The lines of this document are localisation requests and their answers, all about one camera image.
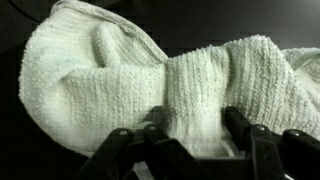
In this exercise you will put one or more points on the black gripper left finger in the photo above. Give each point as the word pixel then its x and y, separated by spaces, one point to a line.
pixel 160 150

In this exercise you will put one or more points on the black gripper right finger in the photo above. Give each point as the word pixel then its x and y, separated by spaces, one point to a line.
pixel 283 156

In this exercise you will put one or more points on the white terry cloth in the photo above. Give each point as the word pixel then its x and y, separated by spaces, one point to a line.
pixel 116 83

